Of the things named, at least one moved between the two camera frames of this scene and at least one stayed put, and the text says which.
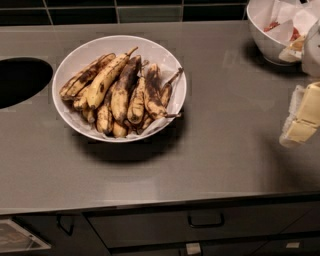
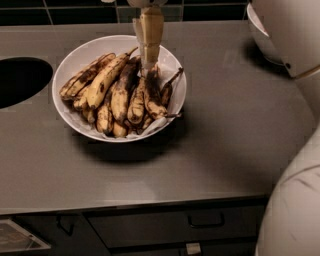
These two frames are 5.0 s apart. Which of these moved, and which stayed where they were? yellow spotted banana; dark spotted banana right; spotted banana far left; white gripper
Moved: white gripper
Stayed: dark spotted banana right; spotted banana far left; yellow spotted banana
